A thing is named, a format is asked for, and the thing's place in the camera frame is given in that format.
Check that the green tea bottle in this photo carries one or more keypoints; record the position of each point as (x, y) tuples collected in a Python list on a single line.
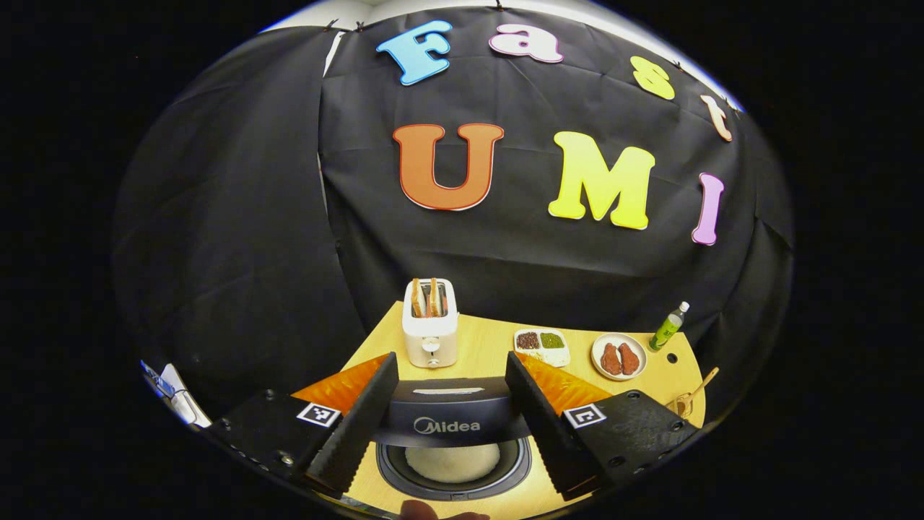
[(668, 328)]

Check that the white side desk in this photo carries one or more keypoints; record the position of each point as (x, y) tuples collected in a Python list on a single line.
[(184, 401)]

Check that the brown meat piece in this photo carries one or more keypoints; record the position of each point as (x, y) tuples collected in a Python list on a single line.
[(611, 359), (629, 358)]

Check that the white divided bean dish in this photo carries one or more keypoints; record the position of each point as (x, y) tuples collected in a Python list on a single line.
[(541, 354)]

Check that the toast bread slice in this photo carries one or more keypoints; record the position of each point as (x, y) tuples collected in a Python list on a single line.
[(434, 297), (417, 300)]

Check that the dark grey rice cooker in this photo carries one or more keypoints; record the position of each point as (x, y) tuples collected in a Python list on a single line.
[(447, 412)]

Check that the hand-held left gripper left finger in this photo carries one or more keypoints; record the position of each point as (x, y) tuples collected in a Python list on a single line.
[(357, 430)]

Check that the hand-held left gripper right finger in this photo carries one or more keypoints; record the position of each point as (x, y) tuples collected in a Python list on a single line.
[(545, 433)]

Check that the white round plate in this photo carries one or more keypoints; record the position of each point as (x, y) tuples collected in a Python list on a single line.
[(598, 357)]

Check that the wooden spoon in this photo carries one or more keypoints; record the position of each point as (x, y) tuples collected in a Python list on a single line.
[(700, 388)]

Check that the white toaster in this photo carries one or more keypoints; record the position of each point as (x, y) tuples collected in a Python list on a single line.
[(430, 339)]

